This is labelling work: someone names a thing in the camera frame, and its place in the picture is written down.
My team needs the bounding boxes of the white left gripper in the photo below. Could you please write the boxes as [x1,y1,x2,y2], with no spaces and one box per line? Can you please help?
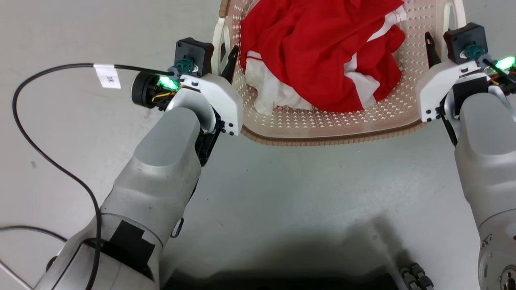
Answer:
[179,45,244,136]

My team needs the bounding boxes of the thin white floor cable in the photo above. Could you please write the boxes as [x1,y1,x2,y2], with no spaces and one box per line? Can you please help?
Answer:
[0,261,33,290]

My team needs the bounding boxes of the red and white garment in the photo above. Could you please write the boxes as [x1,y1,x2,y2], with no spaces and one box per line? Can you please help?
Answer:
[240,0,408,115]

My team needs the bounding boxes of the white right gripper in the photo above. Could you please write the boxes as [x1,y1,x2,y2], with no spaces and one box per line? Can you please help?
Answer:
[415,31,490,122]

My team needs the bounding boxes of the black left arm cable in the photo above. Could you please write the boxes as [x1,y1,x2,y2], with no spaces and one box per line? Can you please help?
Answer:
[12,63,180,290]

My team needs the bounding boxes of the beige perforated plastic laundry basket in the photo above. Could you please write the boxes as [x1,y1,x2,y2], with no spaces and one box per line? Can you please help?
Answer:
[212,0,468,146]

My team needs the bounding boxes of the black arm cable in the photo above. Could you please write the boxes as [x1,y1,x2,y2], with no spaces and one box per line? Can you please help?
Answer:
[12,63,180,290]
[482,58,516,85]

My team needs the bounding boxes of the thin dark floor cable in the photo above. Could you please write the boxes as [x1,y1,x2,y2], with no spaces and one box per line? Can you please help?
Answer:
[0,226,68,243]

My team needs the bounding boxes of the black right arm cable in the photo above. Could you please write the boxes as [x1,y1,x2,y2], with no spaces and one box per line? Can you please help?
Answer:
[482,58,516,85]

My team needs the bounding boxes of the white paper cable label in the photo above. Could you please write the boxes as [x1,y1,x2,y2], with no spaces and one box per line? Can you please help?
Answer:
[94,64,121,89]

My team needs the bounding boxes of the grey black cable connectors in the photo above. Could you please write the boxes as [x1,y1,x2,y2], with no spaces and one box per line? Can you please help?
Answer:
[399,263,435,290]

